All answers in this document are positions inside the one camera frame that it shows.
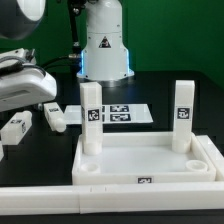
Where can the white front fence bar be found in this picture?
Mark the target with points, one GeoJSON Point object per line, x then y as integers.
{"type": "Point", "coordinates": [111, 198]}

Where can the white block left edge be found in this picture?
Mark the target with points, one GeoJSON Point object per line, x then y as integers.
{"type": "Point", "coordinates": [1, 151]}

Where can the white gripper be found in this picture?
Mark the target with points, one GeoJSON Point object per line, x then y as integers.
{"type": "Point", "coordinates": [22, 81]}

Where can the white right fence bar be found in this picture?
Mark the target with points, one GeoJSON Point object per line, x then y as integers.
{"type": "Point", "coordinates": [214, 154]}

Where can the white fence bar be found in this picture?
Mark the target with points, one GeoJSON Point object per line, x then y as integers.
{"type": "Point", "coordinates": [111, 198]}
{"type": "Point", "coordinates": [214, 154]}

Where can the white desk top tray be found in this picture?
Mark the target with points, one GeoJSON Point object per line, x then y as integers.
{"type": "Point", "coordinates": [142, 157]}

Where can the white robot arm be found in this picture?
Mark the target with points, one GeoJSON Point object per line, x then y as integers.
{"type": "Point", "coordinates": [103, 59]}

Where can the white marker sheet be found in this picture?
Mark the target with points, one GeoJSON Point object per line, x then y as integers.
{"type": "Point", "coordinates": [113, 114]}

